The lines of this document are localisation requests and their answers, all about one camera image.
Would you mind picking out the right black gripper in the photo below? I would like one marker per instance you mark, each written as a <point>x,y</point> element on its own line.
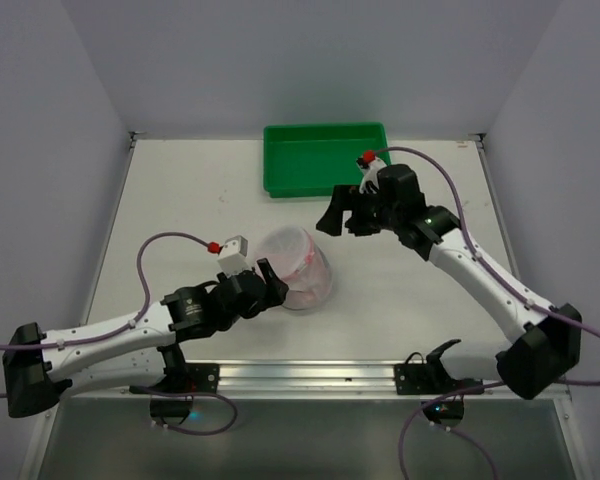
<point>355,211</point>

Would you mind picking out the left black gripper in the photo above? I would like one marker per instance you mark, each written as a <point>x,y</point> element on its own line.
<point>259,291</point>

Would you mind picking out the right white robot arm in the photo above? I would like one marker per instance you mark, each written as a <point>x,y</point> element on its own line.
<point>542,341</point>

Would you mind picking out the green plastic tray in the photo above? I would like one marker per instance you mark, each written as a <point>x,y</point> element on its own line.
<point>308,160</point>

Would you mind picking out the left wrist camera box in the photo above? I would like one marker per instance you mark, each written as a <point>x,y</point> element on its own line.
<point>232,258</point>

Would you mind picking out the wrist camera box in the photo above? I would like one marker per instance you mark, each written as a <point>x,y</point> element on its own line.
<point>232,258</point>
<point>370,165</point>

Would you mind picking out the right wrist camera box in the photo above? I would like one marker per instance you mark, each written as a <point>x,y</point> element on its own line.
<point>370,165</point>

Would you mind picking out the aluminium mounting rail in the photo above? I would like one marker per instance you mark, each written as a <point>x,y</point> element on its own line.
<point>266,378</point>

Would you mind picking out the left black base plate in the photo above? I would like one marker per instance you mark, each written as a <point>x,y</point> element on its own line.
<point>202,377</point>

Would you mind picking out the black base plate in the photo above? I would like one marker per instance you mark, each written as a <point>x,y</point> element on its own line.
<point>202,377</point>
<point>422,375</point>

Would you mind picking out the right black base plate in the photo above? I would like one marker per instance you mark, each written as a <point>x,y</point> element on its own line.
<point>422,375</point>

